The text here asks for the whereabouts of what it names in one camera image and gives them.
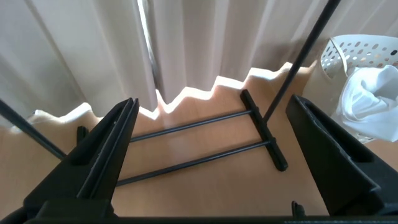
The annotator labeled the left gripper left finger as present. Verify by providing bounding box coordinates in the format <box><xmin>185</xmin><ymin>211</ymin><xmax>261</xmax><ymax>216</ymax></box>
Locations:
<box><xmin>23</xmin><ymin>97</ymin><xmax>141</xmax><ymax>218</ymax></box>

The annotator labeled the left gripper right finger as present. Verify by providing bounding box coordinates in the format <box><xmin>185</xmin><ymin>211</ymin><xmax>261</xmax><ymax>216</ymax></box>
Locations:
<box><xmin>285</xmin><ymin>94</ymin><xmax>398</xmax><ymax>217</ymax></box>

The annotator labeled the white printed T-shirt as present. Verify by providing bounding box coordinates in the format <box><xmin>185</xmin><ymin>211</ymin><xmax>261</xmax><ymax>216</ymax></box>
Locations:
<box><xmin>331</xmin><ymin>64</ymin><xmax>398</xmax><ymax>142</ymax></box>

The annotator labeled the black clothes rack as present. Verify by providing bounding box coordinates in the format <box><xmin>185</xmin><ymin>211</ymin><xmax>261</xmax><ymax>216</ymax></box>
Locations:
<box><xmin>0</xmin><ymin>0</ymin><xmax>342</xmax><ymax>187</ymax></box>

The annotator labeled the white laundry basket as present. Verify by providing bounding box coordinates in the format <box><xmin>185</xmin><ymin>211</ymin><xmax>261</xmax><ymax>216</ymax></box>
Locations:
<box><xmin>303</xmin><ymin>34</ymin><xmax>398</xmax><ymax>144</ymax></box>

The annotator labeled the beige curtain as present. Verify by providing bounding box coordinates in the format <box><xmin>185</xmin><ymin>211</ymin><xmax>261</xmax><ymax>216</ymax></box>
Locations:
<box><xmin>0</xmin><ymin>0</ymin><xmax>398</xmax><ymax>128</ymax></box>

